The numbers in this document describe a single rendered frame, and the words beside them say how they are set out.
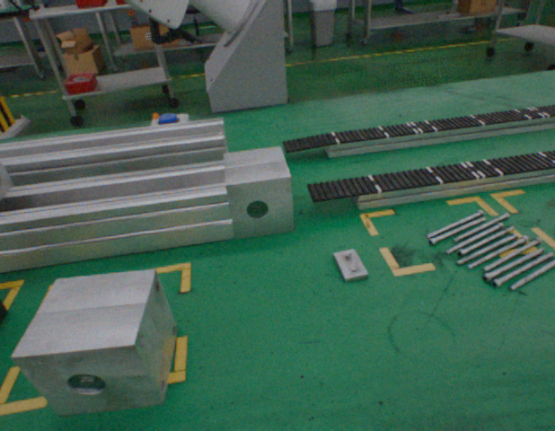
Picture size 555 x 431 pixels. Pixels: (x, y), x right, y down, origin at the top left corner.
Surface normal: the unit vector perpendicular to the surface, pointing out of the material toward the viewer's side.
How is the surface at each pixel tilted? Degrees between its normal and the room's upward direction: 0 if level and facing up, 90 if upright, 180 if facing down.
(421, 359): 0
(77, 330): 0
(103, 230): 90
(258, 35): 90
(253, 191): 90
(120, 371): 90
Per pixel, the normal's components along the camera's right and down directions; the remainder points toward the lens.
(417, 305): -0.07, -0.81
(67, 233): 0.15, 0.57
